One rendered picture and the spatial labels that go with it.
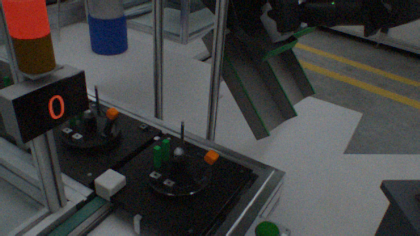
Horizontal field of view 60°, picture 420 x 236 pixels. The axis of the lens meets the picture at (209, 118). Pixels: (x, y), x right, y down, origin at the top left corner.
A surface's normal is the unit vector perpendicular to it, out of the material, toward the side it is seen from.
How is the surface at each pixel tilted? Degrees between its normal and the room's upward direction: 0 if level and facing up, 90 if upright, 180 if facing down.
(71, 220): 0
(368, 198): 0
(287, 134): 0
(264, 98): 45
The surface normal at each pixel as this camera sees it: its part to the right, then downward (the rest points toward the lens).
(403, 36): -0.65, 0.38
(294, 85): 0.58, -0.31
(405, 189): 0.07, -0.84
